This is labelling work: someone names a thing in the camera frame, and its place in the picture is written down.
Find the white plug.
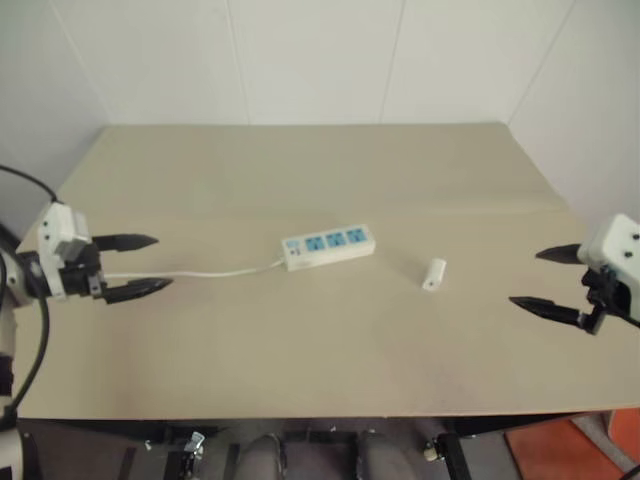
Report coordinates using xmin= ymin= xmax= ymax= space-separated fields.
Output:
xmin=420 ymin=256 xmax=448 ymax=293

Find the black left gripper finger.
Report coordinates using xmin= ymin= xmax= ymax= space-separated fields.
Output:
xmin=102 ymin=277 xmax=175 ymax=306
xmin=93 ymin=232 xmax=160 ymax=254

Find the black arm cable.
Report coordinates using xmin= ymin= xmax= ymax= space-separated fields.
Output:
xmin=610 ymin=305 xmax=640 ymax=330
xmin=0 ymin=164 xmax=69 ymax=419

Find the black table frame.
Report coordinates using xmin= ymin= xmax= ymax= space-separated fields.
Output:
xmin=14 ymin=410 xmax=617 ymax=480

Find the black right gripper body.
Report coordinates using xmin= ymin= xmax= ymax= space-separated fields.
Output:
xmin=576 ymin=266 xmax=632 ymax=337

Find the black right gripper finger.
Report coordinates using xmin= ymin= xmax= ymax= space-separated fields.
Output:
xmin=508 ymin=295 xmax=584 ymax=329
xmin=534 ymin=243 xmax=582 ymax=267

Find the silver metal clamp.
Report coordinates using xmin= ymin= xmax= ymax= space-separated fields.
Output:
xmin=182 ymin=418 xmax=207 ymax=444

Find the white power strip with cord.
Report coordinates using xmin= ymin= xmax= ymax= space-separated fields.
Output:
xmin=280 ymin=225 xmax=377 ymax=273

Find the dark rounded shape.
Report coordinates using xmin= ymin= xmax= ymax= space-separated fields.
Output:
xmin=238 ymin=419 xmax=287 ymax=480

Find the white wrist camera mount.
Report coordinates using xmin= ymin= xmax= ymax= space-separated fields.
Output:
xmin=14 ymin=201 xmax=94 ymax=302
xmin=576 ymin=213 xmax=640 ymax=322

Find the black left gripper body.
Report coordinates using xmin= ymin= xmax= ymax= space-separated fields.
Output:
xmin=58 ymin=242 xmax=109 ymax=304

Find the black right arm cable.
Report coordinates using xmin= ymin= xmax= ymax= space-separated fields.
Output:
xmin=610 ymin=305 xmax=640 ymax=330

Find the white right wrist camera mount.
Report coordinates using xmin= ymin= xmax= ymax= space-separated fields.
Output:
xmin=576 ymin=213 xmax=640 ymax=322

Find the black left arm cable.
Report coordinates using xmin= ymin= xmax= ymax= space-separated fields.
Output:
xmin=0 ymin=164 xmax=69 ymax=419

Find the white cable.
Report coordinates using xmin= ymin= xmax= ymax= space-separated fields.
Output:
xmin=101 ymin=257 xmax=290 ymax=280

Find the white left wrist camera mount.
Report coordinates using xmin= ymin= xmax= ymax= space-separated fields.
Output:
xmin=14 ymin=201 xmax=94 ymax=302

